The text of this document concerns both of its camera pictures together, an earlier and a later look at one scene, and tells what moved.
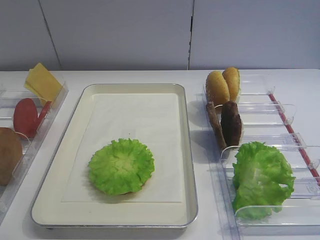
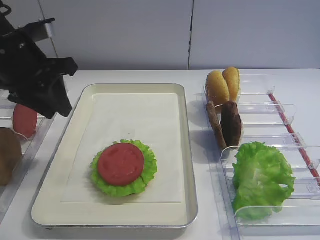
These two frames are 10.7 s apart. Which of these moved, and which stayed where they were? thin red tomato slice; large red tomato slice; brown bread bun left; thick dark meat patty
Moved: thin red tomato slice
Stayed: brown bread bun left; large red tomato slice; thick dark meat patty
